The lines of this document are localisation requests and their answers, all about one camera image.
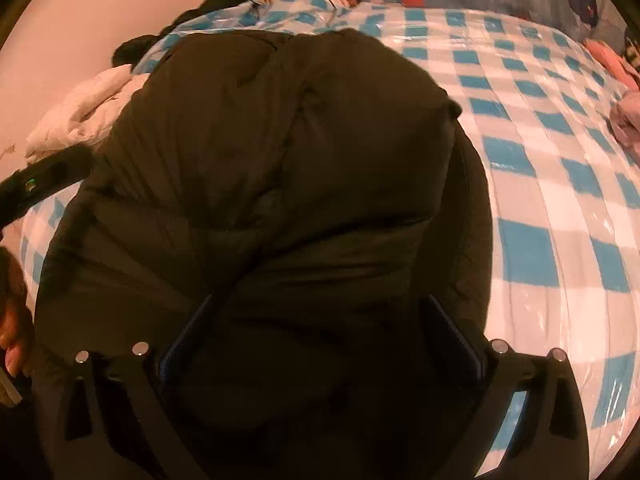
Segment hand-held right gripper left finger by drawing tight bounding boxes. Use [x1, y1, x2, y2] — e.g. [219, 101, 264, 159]
[52, 294, 214, 480]

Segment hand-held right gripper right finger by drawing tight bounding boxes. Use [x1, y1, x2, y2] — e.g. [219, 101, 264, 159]
[424, 294, 592, 480]

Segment dark puffer jacket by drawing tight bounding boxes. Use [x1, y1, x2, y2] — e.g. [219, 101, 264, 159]
[32, 27, 496, 480]

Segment person's left hand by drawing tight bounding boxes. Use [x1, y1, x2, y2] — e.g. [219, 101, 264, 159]
[0, 247, 37, 379]

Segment white crumpled cloth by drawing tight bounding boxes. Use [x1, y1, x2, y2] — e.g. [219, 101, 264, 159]
[24, 64, 152, 164]

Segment blue white checkered bed cover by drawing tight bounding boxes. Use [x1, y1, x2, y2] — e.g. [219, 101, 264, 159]
[20, 0, 640, 480]

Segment pink and brown garment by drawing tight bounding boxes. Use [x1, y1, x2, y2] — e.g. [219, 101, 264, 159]
[606, 87, 640, 162]

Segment pink cloth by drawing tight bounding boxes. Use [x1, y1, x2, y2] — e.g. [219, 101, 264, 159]
[584, 39, 640, 89]

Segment black white patterned cloth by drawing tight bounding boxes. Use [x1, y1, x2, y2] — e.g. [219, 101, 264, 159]
[622, 27, 640, 68]

